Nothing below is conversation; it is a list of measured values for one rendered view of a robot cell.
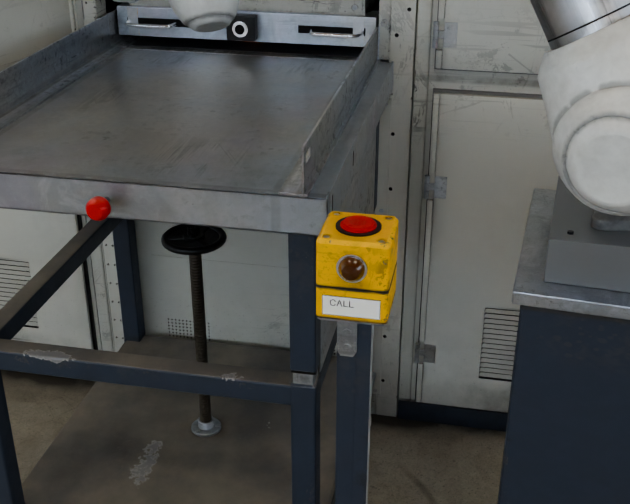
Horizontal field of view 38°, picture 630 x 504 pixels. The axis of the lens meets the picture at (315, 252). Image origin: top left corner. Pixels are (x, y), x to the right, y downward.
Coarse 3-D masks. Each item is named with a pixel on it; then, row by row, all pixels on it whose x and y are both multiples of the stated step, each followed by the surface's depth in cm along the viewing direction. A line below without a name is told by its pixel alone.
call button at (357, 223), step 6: (354, 216) 101; (360, 216) 101; (366, 216) 101; (342, 222) 101; (348, 222) 100; (354, 222) 100; (360, 222) 100; (366, 222) 100; (372, 222) 100; (342, 228) 99; (348, 228) 99; (354, 228) 99; (360, 228) 99; (366, 228) 99; (372, 228) 99
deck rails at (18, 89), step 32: (96, 32) 183; (32, 64) 159; (64, 64) 171; (96, 64) 177; (0, 96) 150; (32, 96) 159; (352, 96) 154; (0, 128) 144; (320, 128) 128; (320, 160) 130; (288, 192) 122
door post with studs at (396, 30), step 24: (384, 0) 176; (408, 0) 174; (384, 24) 176; (408, 24) 176; (384, 48) 180; (408, 48) 178; (408, 72) 180; (408, 96) 182; (408, 120) 185; (384, 336) 208; (384, 360) 211; (384, 384) 214; (384, 408) 217
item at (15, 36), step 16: (0, 0) 173; (16, 0) 176; (32, 0) 180; (48, 0) 183; (64, 0) 187; (80, 0) 187; (0, 16) 174; (16, 16) 177; (32, 16) 181; (48, 16) 184; (64, 16) 188; (80, 16) 188; (0, 32) 175; (16, 32) 178; (32, 32) 182; (48, 32) 185; (64, 32) 189; (0, 48) 175; (16, 48) 179; (32, 48) 182; (0, 64) 176
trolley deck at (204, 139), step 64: (128, 64) 179; (192, 64) 179; (256, 64) 179; (320, 64) 179; (384, 64) 179; (64, 128) 145; (128, 128) 145; (192, 128) 145; (256, 128) 145; (0, 192) 130; (64, 192) 128; (128, 192) 126; (192, 192) 124; (256, 192) 123; (320, 192) 123
